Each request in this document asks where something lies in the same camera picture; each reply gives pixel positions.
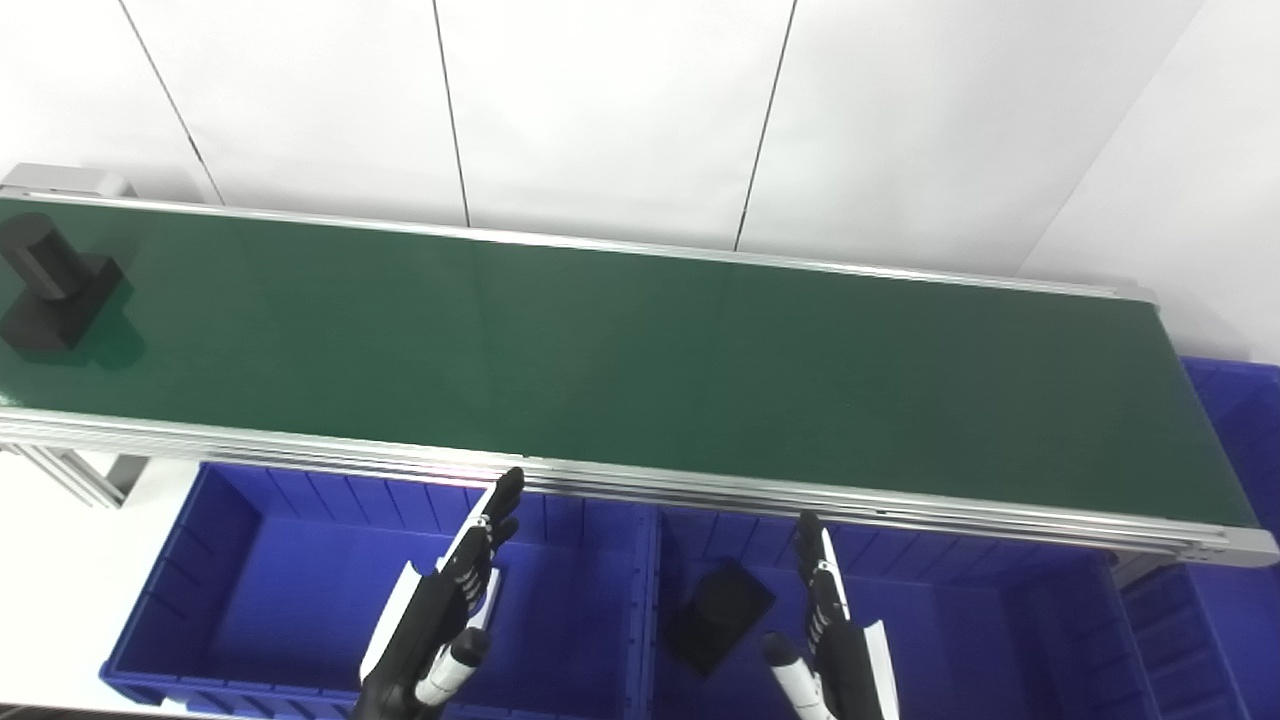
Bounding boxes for aluminium conveyor leg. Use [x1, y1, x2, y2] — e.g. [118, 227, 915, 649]
[0, 443, 151, 509]

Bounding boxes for grey conveyor end housing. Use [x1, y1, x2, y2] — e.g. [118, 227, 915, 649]
[0, 163, 137, 199]

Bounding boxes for blue plastic bin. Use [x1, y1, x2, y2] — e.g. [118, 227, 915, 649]
[1120, 357, 1280, 720]
[100, 460, 661, 720]
[645, 505, 1186, 720]

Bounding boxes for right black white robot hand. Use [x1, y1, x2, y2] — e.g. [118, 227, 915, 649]
[762, 511, 901, 720]

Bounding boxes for black cylinder-on-block part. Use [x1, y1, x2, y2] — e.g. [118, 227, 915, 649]
[665, 562, 777, 677]
[0, 212, 126, 351]

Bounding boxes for green conveyor belt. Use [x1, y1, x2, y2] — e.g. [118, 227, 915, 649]
[0, 185, 1280, 569]
[0, 197, 1259, 528]

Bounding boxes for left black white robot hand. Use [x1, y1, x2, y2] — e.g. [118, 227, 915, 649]
[352, 466, 526, 720]

